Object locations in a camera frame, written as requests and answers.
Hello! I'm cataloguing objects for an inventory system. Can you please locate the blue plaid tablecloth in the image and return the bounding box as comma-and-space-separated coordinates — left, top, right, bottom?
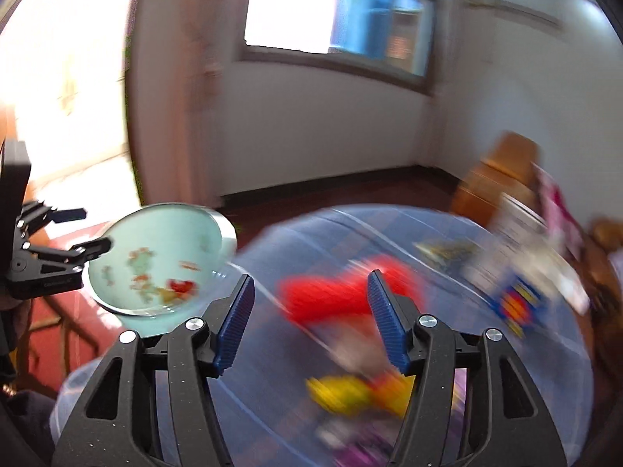
49, 203, 597, 467

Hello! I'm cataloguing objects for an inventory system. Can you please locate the red foam net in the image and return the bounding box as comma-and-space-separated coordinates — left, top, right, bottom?
277, 253, 424, 332

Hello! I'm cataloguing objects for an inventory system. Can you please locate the teal cartoon print bin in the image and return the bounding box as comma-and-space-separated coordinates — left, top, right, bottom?
82, 203, 238, 318

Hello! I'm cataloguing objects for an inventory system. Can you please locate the dark wooden door frame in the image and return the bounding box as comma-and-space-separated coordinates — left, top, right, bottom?
124, 0, 151, 205

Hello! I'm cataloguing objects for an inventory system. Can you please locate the white air conditioner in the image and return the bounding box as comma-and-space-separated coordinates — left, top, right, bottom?
487, 0, 565, 27

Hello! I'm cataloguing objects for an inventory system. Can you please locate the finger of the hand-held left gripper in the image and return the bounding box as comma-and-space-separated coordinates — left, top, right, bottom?
19, 202, 87, 234
24, 237, 115, 273

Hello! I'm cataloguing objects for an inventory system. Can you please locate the yellow wrapper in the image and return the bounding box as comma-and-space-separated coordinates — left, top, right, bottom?
306, 370, 414, 416

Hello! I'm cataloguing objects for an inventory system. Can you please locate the pink floral pillow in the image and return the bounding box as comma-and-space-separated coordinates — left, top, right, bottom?
533, 163, 585, 258

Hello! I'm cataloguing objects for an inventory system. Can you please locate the orange leather armchair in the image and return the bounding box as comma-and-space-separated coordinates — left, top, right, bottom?
450, 131, 541, 227

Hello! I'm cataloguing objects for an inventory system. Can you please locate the sliding glass window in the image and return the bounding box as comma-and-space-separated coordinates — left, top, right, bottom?
238, 0, 439, 93

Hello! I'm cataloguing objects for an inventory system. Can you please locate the long pink curtain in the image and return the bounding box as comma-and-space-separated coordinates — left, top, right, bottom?
180, 0, 229, 210

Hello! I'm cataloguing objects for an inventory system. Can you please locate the white tall carton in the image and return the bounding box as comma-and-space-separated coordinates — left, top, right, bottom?
462, 192, 548, 288

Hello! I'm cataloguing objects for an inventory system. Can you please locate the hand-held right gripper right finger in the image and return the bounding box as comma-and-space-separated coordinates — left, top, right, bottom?
366, 269, 568, 467

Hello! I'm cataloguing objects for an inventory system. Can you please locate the brown leather sofa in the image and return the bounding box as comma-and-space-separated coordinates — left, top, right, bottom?
589, 219, 623, 312

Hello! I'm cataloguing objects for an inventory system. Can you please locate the wooden stool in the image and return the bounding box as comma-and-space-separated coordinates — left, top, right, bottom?
26, 297, 100, 365

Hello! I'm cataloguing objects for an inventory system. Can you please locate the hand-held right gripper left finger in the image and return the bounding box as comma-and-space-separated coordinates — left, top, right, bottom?
51, 273, 256, 467

